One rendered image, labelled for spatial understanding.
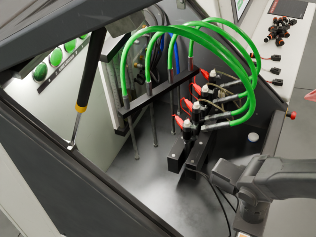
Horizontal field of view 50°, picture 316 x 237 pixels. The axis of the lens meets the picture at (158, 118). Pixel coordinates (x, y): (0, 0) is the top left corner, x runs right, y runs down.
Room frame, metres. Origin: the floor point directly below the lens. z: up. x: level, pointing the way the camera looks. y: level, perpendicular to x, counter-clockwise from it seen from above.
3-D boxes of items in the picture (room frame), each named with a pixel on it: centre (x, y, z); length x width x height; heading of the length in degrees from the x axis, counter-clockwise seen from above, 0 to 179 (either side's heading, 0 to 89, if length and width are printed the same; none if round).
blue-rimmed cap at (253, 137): (0.79, -0.35, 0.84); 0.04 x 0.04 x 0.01
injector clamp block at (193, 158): (0.77, -0.14, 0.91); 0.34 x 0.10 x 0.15; 151
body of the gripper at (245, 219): (0.35, -0.19, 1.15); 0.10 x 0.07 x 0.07; 150
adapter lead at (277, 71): (1.01, -0.44, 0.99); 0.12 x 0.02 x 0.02; 52
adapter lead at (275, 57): (1.08, -0.45, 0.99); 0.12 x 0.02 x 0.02; 71
